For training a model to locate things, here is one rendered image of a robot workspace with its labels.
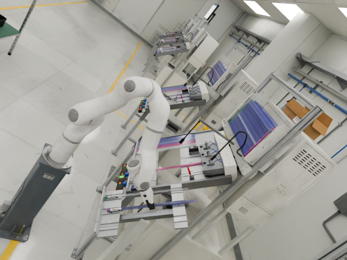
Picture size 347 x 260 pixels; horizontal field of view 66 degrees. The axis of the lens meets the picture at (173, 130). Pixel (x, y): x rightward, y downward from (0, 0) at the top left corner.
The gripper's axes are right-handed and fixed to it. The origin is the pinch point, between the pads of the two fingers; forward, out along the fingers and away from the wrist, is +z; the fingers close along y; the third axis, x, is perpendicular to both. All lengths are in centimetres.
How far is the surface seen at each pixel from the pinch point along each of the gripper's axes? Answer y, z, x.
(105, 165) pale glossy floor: 136, 58, 72
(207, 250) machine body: 17, 78, -22
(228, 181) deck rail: 20, 15, -48
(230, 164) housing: 25, 6, -52
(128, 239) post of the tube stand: -3.2, 19.5, 20.2
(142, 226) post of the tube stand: -3.2, 11.8, 9.2
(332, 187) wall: 86, 123, -162
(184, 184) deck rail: 22.1, 10.5, -19.4
